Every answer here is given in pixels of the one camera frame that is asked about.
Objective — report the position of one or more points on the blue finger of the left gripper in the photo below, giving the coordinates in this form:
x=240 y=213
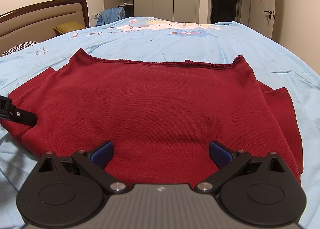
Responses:
x=10 y=112

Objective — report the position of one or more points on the checkered red white pillow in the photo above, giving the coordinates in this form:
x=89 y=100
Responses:
x=19 y=47

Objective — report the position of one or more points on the olive green pillow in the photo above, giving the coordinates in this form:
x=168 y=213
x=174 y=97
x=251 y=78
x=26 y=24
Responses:
x=68 y=27

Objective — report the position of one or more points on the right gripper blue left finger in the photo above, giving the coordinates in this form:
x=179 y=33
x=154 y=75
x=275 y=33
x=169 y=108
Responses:
x=92 y=165

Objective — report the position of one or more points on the blue garment on chair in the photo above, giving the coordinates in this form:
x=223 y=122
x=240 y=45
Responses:
x=111 y=15

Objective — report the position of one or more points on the brown beige bed headboard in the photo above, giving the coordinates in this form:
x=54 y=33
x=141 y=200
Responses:
x=36 y=22

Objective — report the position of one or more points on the dark red long-sleeve shirt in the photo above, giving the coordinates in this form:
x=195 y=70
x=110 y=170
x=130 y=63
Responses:
x=161 y=117

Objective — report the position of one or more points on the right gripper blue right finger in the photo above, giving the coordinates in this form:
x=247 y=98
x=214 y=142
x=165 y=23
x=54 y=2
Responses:
x=230 y=164

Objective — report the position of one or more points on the black door handle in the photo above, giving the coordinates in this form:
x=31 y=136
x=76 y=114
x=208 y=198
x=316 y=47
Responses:
x=271 y=14

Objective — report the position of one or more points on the white bedroom door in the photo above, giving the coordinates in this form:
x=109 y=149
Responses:
x=258 y=20

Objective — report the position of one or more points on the light blue cartoon bedsheet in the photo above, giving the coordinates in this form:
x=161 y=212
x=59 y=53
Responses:
x=154 y=40

